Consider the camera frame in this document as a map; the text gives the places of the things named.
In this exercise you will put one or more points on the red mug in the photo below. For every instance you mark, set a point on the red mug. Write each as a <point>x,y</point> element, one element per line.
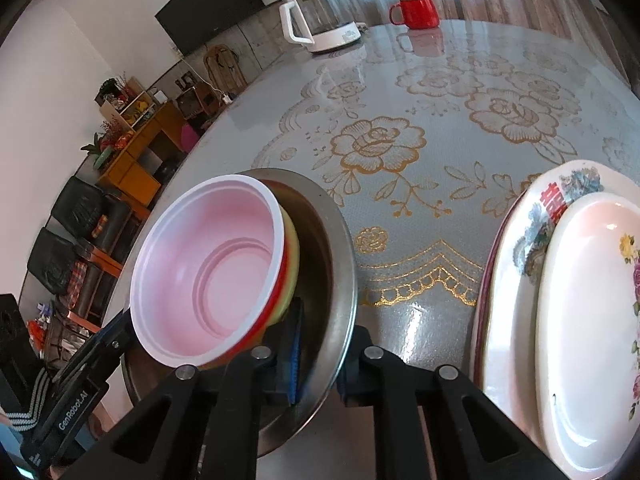
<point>415,12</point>

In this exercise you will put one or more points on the pink bag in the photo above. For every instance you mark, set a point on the pink bag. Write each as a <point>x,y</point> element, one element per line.
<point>192,137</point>

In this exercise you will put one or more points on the white plate rose print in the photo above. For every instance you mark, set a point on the white plate rose print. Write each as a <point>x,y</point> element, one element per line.
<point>585,320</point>

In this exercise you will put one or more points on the yellow plastic bowl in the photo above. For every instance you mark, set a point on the yellow plastic bowl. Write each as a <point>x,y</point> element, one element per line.
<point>292,250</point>

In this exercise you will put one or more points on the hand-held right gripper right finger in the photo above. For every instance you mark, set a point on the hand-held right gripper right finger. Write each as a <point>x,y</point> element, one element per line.
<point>380,375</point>

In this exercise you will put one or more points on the white plate pink rim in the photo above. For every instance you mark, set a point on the white plate pink rim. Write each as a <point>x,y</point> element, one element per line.
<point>479,320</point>

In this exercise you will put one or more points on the grey gold floral tablecloth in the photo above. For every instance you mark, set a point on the grey gold floral tablecloth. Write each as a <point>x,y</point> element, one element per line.
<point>450,110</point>

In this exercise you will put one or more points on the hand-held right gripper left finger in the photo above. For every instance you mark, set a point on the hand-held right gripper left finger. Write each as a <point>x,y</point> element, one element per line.
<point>295,355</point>

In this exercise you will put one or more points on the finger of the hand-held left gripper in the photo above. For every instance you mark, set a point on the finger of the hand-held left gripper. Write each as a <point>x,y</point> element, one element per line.
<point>110,329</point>
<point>107,352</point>

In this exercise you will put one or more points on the wooden chair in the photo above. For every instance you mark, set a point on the wooden chair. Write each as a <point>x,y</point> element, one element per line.
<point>222,75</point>

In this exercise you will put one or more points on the black leather armchair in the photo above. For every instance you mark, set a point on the black leather armchair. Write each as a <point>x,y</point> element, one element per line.
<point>85,215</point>
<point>55,270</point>

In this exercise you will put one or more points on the wooden shelf cabinet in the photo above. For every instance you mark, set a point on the wooden shelf cabinet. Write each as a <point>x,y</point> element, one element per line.
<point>140,160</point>

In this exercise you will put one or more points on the red plastic bowl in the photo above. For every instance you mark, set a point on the red plastic bowl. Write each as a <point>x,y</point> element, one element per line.
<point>210,270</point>

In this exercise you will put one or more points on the black flat television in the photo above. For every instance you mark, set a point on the black flat television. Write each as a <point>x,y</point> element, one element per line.
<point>210,5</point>

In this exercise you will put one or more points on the stainless steel bowl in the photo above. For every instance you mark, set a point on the stainless steel bowl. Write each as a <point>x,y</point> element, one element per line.
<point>325,280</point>

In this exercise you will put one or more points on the white glass electric kettle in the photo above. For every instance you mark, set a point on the white glass electric kettle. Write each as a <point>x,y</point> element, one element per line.
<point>320,20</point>

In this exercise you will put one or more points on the wooden desktop shelf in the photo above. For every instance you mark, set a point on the wooden desktop shelf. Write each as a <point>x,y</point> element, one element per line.
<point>127,102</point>

